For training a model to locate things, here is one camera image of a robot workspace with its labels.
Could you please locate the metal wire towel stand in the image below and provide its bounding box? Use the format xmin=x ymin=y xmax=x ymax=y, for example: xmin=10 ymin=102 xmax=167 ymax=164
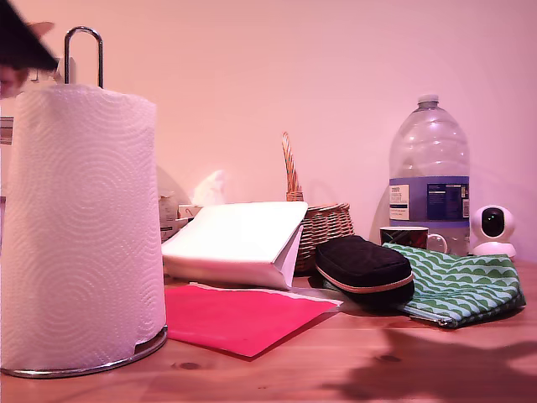
xmin=0 ymin=25 xmax=169 ymax=379

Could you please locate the white paper towel roll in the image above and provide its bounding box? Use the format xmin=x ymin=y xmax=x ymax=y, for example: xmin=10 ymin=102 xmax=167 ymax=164
xmin=0 ymin=82 xmax=168 ymax=371

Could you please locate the white printed label carton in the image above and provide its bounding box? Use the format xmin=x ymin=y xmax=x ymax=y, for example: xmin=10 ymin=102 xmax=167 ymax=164
xmin=158 ymin=192 xmax=188 ymax=243

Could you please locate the patterned tissue box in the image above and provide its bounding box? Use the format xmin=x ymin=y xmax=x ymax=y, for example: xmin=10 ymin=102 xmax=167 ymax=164
xmin=178 ymin=170 xmax=227 ymax=219

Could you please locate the white folded paper bag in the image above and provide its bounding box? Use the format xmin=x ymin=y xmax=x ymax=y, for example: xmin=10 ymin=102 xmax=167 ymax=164
xmin=161 ymin=201 xmax=310 ymax=290

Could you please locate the black zip pouch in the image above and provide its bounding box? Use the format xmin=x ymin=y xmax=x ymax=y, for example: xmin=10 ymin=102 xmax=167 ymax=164
xmin=314 ymin=234 xmax=415 ymax=306

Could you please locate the large clear water bottle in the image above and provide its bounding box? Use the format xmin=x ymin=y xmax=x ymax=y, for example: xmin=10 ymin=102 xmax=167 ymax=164
xmin=388 ymin=94 xmax=471 ymax=257

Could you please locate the dark patterned mug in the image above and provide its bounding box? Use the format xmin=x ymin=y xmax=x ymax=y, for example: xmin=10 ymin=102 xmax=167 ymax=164
xmin=379 ymin=225 xmax=449 ymax=255

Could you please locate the green wave pattern pouch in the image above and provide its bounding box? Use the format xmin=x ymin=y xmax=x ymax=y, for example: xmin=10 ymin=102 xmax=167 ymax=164
xmin=381 ymin=242 xmax=528 ymax=331

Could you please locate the wicker basket with handle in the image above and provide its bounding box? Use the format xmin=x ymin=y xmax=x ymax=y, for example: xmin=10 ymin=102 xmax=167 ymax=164
xmin=281 ymin=131 xmax=356 ymax=276

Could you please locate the small white round camera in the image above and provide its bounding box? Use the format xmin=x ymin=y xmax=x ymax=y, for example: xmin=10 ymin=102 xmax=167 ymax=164
xmin=469 ymin=204 xmax=518 ymax=258

